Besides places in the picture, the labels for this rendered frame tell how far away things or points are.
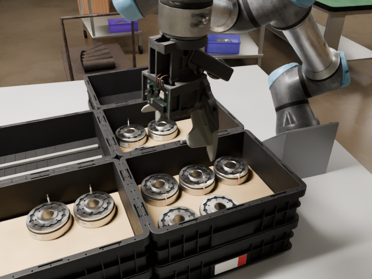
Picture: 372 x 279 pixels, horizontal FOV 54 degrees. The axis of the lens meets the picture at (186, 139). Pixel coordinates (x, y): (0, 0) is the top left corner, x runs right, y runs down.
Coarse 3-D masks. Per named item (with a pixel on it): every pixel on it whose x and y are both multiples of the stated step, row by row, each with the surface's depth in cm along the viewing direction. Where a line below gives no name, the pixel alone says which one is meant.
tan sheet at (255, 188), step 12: (216, 180) 105; (252, 180) 105; (180, 192) 101; (216, 192) 101; (228, 192) 101; (240, 192) 101; (252, 192) 101; (264, 192) 101; (180, 204) 97; (192, 204) 97; (156, 216) 93
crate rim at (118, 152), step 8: (120, 104) 123; (128, 104) 123; (136, 104) 124; (224, 112) 119; (104, 120) 114; (232, 120) 115; (232, 128) 110; (240, 128) 110; (112, 136) 106; (112, 144) 103; (160, 144) 103; (168, 144) 103; (120, 152) 99; (128, 152) 99; (136, 152) 99
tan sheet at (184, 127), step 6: (186, 120) 134; (180, 126) 130; (186, 126) 130; (192, 126) 130; (180, 132) 127; (186, 132) 127; (150, 138) 124; (174, 138) 124; (144, 144) 121; (150, 144) 121; (156, 144) 121; (126, 150) 118
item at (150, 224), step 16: (176, 144) 103; (128, 176) 91; (288, 192) 86; (304, 192) 88; (240, 208) 81; (256, 208) 83; (176, 224) 77; (192, 224) 78; (208, 224) 80; (160, 240) 76
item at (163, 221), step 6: (168, 210) 90; (174, 210) 90; (180, 210) 90; (186, 210) 91; (192, 210) 90; (162, 216) 88; (168, 216) 89; (192, 216) 88; (162, 222) 87; (168, 222) 87
